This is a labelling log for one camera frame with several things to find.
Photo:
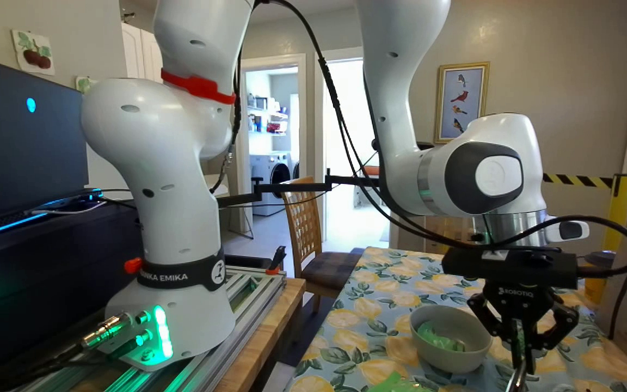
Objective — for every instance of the white Franka Panda arm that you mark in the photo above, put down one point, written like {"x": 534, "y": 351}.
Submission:
{"x": 175, "y": 145}

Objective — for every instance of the black monitor screen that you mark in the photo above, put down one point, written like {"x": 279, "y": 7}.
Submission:
{"x": 15, "y": 145}

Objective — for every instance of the aluminium rail base plate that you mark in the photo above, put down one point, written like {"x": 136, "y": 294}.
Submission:
{"x": 248, "y": 297}

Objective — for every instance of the cherry wall picture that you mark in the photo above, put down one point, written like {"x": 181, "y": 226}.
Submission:
{"x": 33, "y": 51}

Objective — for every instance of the wooden workbench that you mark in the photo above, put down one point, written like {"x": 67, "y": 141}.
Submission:
{"x": 261, "y": 341}

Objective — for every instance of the yellow black striped barrier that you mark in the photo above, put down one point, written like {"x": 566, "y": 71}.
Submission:
{"x": 614, "y": 218}

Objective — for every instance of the blue lit flat device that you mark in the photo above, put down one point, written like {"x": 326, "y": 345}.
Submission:
{"x": 43, "y": 211}

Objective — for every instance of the framed bird picture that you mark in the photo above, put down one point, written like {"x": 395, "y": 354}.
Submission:
{"x": 462, "y": 101}

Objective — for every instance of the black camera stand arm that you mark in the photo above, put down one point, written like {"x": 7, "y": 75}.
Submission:
{"x": 291, "y": 186}

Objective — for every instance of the lemon print tablecloth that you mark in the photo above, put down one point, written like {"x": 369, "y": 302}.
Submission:
{"x": 371, "y": 290}

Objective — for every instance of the wooden wicker back chair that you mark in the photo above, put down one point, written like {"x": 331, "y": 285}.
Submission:
{"x": 304, "y": 226}

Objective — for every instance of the black cabinet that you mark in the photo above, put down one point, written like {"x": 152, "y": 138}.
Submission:
{"x": 37, "y": 290}

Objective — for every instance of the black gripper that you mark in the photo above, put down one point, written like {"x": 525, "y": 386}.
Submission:
{"x": 515, "y": 297}

